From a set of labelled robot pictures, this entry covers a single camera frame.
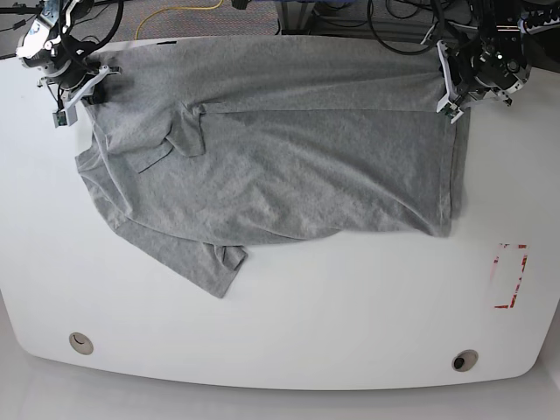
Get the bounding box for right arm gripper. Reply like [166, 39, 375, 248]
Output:
[38, 65, 121, 112]

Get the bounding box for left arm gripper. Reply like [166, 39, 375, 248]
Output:
[437, 40, 513, 113]

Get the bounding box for black tripod stand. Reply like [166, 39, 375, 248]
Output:
[1, 1, 44, 60]

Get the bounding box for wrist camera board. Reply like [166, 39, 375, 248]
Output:
[52, 107, 78, 128]
[437, 101, 464, 124]

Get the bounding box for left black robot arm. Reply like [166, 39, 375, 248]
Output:
[367, 1, 559, 123]

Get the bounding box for aluminium frame rail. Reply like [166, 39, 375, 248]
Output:
[275, 1, 316, 35]

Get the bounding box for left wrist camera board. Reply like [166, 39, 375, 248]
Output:
[437, 101, 464, 124]

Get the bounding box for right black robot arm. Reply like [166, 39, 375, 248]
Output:
[16, 0, 124, 127]

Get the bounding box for yellow cable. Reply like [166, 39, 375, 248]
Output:
[134, 0, 225, 40]

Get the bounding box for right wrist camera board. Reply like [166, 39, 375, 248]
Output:
[52, 107, 78, 128]

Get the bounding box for table cable grommet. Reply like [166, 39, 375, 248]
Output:
[68, 332, 94, 355]
[451, 349, 479, 373]

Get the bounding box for white power strip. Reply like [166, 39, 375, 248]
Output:
[521, 9, 559, 34]

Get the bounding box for red tape rectangle marking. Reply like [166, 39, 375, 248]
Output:
[490, 243, 529, 309]

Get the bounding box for right table cable grommet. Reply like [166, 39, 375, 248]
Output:
[451, 349, 479, 373]

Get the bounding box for left table cable grommet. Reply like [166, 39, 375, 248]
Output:
[68, 332, 94, 355]

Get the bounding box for grey HUGO T-shirt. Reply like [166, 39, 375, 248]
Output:
[76, 36, 469, 298]

